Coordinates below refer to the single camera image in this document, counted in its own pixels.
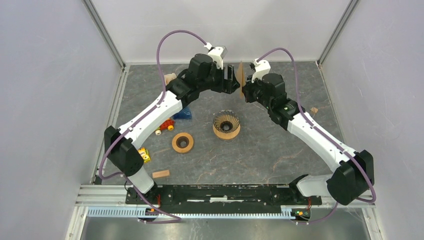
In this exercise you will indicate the wooden dripper ring holder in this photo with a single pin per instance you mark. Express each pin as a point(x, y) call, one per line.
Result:
point(182, 143)

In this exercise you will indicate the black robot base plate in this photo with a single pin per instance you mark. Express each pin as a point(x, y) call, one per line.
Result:
point(227, 198)

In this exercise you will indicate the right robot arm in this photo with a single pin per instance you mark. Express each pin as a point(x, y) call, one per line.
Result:
point(352, 171)

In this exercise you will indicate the glass dripper with wooden collar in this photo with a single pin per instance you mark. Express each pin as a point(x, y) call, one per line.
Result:
point(226, 125)

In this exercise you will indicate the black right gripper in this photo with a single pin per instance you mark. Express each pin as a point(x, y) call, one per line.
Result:
point(247, 90)

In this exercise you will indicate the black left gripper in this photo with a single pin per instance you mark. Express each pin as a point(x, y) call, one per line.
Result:
point(227, 85)

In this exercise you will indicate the yellow green toy block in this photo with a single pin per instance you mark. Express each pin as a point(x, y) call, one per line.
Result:
point(144, 153)

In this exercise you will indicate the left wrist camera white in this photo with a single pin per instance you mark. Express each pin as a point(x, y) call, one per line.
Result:
point(217, 53)

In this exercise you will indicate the blue plastic dripper cone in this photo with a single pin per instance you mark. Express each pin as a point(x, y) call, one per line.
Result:
point(184, 114)

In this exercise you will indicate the orange coffee filter box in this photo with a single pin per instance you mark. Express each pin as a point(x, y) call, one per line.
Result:
point(169, 77)

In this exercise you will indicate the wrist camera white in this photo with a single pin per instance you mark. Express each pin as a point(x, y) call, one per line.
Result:
point(217, 53)
point(261, 68)

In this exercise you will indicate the brown paper coffee filter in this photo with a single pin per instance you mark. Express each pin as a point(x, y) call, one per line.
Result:
point(240, 76)

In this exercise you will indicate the wooden rectangular block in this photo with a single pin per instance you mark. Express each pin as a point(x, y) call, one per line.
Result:
point(161, 174)

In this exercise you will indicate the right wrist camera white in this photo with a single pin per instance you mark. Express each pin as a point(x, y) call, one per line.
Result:
point(261, 68)

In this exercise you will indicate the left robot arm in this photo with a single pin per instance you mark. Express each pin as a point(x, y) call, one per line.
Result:
point(121, 144)

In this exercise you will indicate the red toy brick car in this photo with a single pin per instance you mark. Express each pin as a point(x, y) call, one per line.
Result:
point(168, 125)

